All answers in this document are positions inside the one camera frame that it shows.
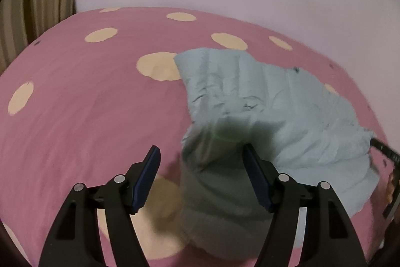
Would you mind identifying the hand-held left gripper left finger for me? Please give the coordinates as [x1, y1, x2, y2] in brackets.
[38, 146, 161, 267]

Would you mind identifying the person's right hand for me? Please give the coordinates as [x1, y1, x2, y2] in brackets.
[389, 167, 400, 217]

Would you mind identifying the light blue quilted jacket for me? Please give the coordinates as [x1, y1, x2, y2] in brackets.
[173, 48, 380, 258]

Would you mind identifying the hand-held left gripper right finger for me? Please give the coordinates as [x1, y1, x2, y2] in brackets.
[243, 143, 368, 267]

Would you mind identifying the pink polka-dot bed sheet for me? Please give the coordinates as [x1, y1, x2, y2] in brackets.
[0, 6, 400, 267]

